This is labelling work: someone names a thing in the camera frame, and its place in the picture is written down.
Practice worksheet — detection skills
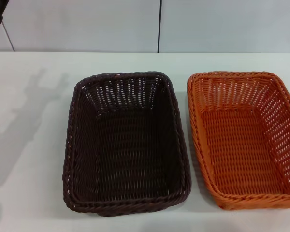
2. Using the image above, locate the dark brown woven basket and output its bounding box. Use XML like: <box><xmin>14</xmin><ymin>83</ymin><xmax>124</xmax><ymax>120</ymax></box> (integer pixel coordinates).
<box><xmin>62</xmin><ymin>71</ymin><xmax>193</xmax><ymax>218</ymax></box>

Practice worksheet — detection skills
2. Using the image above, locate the orange woven basket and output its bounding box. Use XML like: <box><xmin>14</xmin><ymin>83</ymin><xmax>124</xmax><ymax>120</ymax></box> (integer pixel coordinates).
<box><xmin>186</xmin><ymin>70</ymin><xmax>290</xmax><ymax>210</ymax></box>

